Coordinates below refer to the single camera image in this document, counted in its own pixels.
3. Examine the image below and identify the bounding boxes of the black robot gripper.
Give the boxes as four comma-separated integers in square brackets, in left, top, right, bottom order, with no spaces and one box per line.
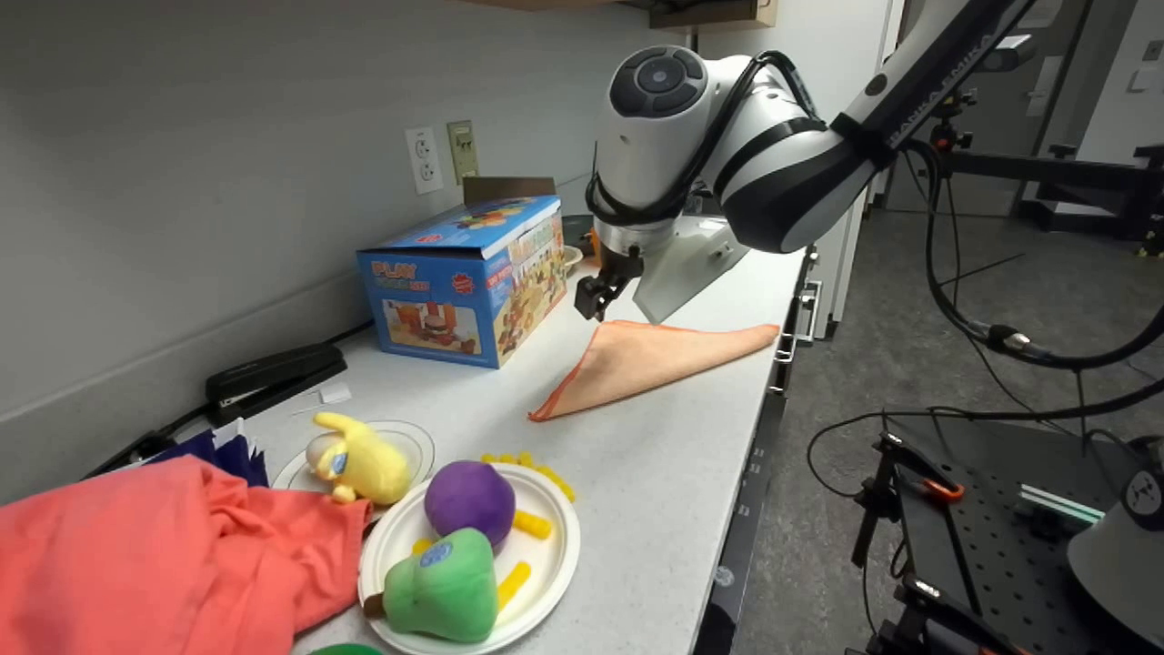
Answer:
[569,233,646,324]

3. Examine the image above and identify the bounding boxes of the orange microfibre towel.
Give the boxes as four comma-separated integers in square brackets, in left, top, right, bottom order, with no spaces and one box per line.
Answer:
[526,318,782,425]

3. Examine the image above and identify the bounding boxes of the blue play food box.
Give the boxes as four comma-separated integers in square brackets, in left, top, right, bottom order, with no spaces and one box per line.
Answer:
[354,174,573,373]

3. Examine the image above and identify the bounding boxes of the yellow crinkle toy fries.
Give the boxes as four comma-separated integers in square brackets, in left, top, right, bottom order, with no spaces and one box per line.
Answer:
[480,447,583,505]

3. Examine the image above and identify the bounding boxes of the yellow toy fry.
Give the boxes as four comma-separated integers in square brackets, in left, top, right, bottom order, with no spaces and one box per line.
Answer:
[508,505,555,544]
[491,557,539,613]

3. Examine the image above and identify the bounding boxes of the small white plate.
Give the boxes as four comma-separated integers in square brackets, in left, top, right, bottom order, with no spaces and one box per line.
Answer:
[274,414,438,494]

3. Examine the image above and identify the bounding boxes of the purple plush ball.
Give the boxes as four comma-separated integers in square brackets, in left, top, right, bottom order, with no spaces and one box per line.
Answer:
[423,459,521,557]

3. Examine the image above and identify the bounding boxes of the white paper plate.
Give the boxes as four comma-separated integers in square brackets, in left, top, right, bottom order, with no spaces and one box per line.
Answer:
[356,459,585,655]

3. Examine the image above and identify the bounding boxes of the yellow plush toy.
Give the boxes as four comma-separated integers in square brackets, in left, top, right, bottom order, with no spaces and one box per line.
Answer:
[303,408,419,510]

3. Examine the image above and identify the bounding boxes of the green plush pear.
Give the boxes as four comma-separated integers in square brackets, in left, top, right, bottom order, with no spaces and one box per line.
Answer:
[360,529,500,650]

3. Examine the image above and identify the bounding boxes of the black stapler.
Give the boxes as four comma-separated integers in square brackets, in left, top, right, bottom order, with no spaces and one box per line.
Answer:
[201,340,350,431]

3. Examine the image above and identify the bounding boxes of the black clamp stand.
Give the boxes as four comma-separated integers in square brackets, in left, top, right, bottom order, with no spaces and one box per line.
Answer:
[846,431,971,577]

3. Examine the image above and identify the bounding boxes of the navy blue cloth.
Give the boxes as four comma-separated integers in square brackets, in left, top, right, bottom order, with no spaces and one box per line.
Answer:
[140,414,274,489]

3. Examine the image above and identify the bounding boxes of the black perforated table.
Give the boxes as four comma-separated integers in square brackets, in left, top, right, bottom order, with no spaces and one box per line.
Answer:
[888,412,1164,655]

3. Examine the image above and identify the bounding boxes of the green white bar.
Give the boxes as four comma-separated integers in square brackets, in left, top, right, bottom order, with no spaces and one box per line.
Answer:
[1014,480,1109,529]

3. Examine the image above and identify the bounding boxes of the red crumpled cloth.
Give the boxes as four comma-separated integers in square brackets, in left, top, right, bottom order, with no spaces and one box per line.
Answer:
[0,455,374,655]

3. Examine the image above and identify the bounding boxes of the grey rounded device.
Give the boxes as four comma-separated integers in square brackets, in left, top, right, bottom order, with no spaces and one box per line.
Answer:
[1064,432,1164,650]

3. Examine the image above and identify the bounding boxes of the beige wall switch plate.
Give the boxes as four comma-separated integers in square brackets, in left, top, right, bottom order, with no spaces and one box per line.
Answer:
[444,117,485,186]

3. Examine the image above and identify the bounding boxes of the silver drawer handle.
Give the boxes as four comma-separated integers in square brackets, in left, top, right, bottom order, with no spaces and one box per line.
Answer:
[785,277,841,357]

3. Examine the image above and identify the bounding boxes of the white wall outlet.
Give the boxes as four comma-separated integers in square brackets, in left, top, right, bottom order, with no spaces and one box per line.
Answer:
[404,123,447,197]

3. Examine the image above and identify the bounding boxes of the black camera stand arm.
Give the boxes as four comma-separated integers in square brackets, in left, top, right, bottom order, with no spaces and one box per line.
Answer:
[905,88,1164,248]

